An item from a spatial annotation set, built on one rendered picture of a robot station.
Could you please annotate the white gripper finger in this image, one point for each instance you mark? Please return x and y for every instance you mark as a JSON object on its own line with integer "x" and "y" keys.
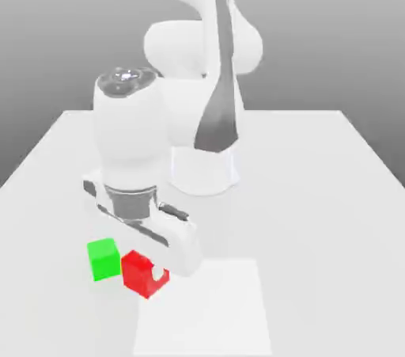
{"x": 157, "y": 273}

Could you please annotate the small green cube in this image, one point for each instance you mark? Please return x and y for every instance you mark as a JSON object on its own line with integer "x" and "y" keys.
{"x": 103, "y": 260}

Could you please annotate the small red cube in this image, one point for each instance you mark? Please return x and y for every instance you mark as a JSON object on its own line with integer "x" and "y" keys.
{"x": 136, "y": 271}

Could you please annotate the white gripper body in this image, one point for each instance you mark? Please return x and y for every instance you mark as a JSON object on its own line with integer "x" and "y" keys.
{"x": 180, "y": 246}

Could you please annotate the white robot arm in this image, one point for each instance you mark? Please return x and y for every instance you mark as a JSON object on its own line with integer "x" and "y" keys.
{"x": 129, "y": 129}

